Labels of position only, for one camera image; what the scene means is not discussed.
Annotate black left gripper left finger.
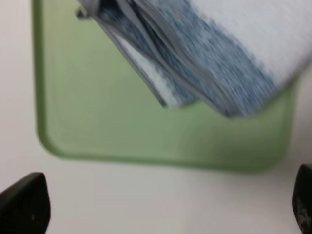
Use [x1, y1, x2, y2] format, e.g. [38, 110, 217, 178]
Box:
[0, 172, 51, 234]

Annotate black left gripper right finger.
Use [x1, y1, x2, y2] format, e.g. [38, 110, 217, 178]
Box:
[292, 164, 312, 234]

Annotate blue white striped towel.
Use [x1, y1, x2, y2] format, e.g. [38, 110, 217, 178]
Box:
[77, 0, 312, 117]

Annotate green plastic tray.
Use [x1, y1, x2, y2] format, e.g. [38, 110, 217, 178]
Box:
[31, 0, 297, 173]

